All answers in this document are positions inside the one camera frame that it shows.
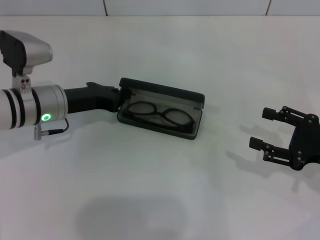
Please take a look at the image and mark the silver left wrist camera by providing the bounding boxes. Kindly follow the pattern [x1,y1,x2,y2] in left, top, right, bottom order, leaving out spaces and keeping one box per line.
[0,30,54,99]

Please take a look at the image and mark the left wrist dark cable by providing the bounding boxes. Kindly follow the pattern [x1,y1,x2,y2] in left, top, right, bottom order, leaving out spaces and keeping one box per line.
[40,117,70,135]

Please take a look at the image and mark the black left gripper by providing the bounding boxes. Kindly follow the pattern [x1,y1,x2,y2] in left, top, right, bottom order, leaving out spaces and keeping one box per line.
[63,81,133,115]

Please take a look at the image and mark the black glasses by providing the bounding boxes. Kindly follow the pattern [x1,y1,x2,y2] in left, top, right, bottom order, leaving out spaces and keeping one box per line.
[127,100,197,134]

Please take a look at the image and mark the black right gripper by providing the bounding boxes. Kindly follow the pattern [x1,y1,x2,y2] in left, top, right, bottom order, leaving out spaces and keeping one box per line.
[248,105,320,172]

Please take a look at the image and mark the black glasses case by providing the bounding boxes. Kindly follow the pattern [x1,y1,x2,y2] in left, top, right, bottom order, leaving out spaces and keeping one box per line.
[116,77,206,141]

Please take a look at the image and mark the silver angled cable connector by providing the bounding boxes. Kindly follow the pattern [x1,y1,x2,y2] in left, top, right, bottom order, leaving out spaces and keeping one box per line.
[33,124,43,141]

